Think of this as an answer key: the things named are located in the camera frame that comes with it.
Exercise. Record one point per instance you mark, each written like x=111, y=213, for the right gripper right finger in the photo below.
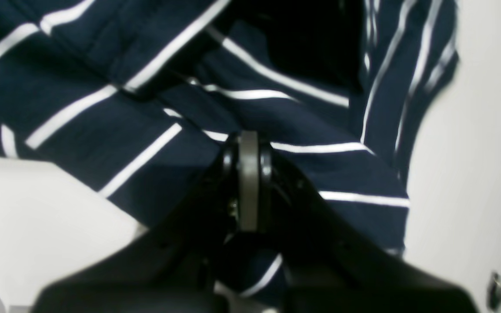
x=329, y=267

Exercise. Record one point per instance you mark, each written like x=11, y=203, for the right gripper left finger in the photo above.
x=167, y=269

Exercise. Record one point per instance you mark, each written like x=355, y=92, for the navy white striped T-shirt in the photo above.
x=122, y=94

